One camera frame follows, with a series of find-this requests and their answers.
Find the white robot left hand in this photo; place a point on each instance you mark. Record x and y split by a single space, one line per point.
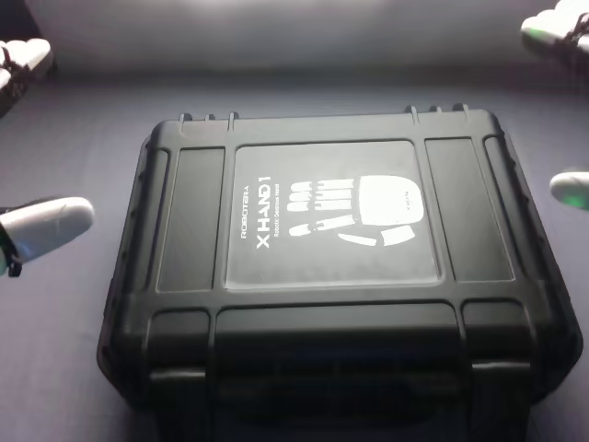
547 27

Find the black hard case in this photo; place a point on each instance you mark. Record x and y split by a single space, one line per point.
331 322

